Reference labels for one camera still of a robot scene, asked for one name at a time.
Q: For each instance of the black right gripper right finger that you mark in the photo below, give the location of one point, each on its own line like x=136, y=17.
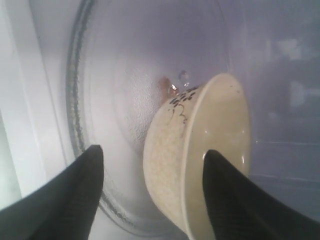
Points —
x=240, y=210

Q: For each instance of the white microwave oven body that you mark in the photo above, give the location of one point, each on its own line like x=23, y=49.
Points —
x=274, y=53

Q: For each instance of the glass microwave turntable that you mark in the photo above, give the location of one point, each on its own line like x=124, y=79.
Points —
x=119, y=51

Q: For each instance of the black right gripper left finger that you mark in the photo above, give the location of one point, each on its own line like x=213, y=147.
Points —
x=64, y=208

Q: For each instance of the cream ceramic bowl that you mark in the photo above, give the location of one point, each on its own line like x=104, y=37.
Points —
x=212, y=116

